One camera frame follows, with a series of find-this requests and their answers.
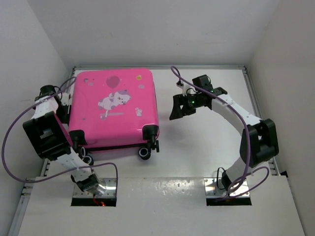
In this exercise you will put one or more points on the pink suitcase with dark lining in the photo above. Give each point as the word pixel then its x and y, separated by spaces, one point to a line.
pixel 114 109

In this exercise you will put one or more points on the metal base plate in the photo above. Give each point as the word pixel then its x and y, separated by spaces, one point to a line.
pixel 106 189
pixel 212 191

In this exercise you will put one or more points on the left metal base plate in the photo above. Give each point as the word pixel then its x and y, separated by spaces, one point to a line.
pixel 106 189

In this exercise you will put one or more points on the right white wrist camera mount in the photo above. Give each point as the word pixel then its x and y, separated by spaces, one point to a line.
pixel 185 87

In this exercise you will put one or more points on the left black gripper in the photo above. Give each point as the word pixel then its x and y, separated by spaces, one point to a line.
pixel 66 118

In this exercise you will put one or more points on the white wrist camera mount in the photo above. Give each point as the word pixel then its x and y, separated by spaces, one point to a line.
pixel 66 98
pixel 185 87

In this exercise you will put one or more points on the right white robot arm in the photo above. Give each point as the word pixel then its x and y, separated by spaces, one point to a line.
pixel 259 141

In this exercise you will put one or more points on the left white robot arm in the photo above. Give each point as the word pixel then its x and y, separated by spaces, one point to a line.
pixel 50 140

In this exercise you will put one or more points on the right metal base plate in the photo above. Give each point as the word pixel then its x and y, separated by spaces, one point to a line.
pixel 212 191

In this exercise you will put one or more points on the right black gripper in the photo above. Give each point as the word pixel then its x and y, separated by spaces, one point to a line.
pixel 179 100

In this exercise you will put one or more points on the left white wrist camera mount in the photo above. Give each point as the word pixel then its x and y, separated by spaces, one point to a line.
pixel 66 98

